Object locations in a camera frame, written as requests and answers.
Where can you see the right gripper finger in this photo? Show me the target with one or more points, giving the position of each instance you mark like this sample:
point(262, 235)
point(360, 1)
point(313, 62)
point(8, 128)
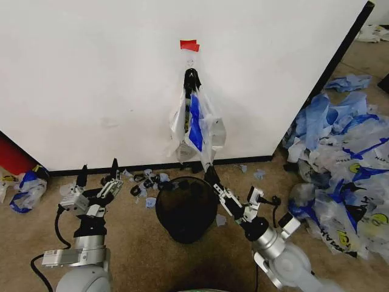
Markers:
point(229, 194)
point(223, 205)

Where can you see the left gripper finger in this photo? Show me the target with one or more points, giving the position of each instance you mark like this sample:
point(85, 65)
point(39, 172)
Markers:
point(84, 176)
point(115, 170)

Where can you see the white and blue garbage bag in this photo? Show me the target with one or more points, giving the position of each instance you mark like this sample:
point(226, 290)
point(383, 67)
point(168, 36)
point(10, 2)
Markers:
point(197, 127)

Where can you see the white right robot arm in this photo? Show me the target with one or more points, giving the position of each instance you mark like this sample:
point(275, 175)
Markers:
point(288, 264)

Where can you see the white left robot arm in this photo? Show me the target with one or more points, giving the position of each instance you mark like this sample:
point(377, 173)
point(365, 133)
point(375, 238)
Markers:
point(82, 273)

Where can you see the black mesh trash bin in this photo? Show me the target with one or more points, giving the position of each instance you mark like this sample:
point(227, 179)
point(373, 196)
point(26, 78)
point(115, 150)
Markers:
point(185, 210)

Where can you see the blue and white plastic bag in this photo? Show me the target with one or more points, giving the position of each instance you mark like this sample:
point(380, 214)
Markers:
point(28, 188)

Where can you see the crumpled blue plastic bag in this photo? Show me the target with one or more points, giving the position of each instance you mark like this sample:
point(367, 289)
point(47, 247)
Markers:
point(349, 81)

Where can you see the white and yellow plastic bag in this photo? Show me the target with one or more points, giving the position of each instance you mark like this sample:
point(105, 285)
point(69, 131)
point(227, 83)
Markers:
point(373, 33)

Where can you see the black baseboard strip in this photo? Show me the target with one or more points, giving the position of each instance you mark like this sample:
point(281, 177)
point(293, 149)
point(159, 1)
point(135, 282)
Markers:
point(121, 168)

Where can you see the blue plastic scrap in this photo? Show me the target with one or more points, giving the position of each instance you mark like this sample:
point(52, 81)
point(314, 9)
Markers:
point(150, 203)
point(259, 175)
point(221, 220)
point(243, 168)

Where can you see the black plastic scrap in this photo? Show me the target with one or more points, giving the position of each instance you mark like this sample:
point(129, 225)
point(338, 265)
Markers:
point(139, 177)
point(135, 191)

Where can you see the red box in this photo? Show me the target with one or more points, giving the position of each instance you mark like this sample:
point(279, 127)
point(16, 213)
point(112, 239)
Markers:
point(13, 155)

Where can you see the pile of plastic bags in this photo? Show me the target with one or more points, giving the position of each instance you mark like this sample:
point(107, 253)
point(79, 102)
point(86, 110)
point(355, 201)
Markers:
point(340, 170)

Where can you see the red tape strip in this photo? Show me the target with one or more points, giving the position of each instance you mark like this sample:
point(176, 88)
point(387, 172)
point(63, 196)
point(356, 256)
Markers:
point(190, 45)

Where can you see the black panel edge trim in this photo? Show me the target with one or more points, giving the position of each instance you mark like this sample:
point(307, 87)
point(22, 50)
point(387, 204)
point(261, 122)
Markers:
point(322, 79)

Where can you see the dark flat object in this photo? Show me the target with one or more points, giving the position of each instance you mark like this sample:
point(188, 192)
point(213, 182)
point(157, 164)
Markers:
point(383, 83)

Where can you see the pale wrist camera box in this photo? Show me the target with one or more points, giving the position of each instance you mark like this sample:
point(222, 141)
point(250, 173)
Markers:
point(73, 199)
point(254, 197)

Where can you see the black wall hook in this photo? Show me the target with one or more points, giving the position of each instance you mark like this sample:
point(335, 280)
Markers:
point(191, 73)

